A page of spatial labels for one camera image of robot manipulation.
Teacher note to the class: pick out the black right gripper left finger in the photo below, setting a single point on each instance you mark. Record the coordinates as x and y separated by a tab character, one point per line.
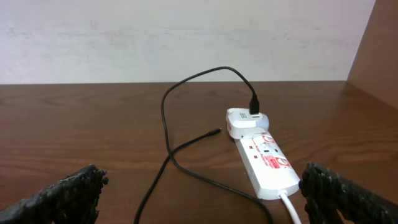
71	200

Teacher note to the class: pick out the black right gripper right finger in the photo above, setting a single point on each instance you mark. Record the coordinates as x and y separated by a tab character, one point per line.
332	199

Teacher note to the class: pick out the white USB charger adapter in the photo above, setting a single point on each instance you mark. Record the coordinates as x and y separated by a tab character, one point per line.
243	125

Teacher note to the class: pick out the white power strip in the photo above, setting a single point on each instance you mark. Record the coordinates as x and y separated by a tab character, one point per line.
268	169

